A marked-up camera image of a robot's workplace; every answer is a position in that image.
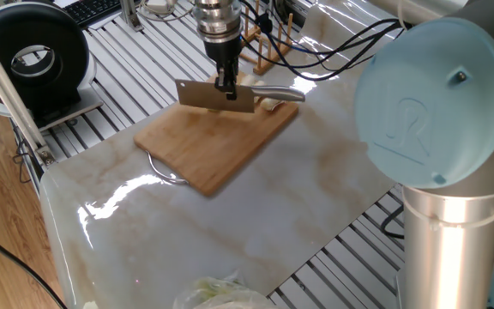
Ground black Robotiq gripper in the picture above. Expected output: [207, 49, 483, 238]
[203, 39, 244, 102]

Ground steel cleaver knife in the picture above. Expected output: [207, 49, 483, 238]
[175, 78, 306, 114]

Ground wooden peg rack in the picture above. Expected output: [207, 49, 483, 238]
[238, 0, 294, 76]

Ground bamboo cutting board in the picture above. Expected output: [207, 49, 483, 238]
[133, 72, 300, 198]

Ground black keyboard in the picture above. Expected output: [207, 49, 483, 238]
[61, 0, 124, 30]

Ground plastic bag of scallion scraps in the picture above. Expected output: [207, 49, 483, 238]
[172, 274, 295, 309]

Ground white charger with cord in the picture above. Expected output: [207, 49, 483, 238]
[136, 0, 197, 23]

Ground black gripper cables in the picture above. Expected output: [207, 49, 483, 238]
[238, 0, 407, 240]

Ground aluminium bracket post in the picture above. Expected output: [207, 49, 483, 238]
[119, 0, 145, 33]

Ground grey fan base plate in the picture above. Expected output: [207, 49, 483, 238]
[36, 83, 105, 133]

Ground black round duct fan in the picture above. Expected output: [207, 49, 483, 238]
[0, 2, 92, 124]

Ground aluminium frame beam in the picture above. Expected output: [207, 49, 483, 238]
[0, 16, 57, 167]

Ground black floor cable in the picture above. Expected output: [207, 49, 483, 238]
[0, 217, 69, 309]

